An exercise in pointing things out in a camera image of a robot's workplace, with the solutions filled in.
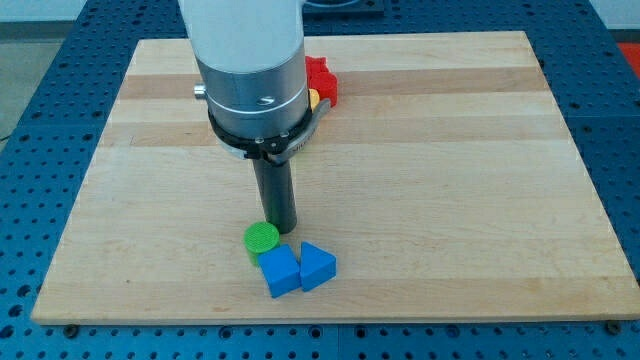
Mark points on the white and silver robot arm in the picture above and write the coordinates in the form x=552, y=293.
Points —
x=251, y=57

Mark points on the green cylinder block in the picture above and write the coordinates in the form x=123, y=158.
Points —
x=259, y=238

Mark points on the red block rear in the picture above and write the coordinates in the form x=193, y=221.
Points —
x=315, y=66

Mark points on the blue perforated table plate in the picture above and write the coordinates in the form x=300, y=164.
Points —
x=47, y=155

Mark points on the blue cube block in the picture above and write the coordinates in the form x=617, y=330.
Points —
x=280, y=270

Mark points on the yellow block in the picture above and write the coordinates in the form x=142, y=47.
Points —
x=314, y=98

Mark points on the wooden board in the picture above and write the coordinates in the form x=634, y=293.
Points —
x=445, y=181

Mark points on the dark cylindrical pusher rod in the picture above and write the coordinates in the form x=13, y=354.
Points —
x=277, y=194

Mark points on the red block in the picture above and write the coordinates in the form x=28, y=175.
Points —
x=326, y=85
x=315, y=66

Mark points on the red block front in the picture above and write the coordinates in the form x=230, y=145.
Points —
x=326, y=85

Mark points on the blue triangle block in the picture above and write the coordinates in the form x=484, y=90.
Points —
x=317, y=266

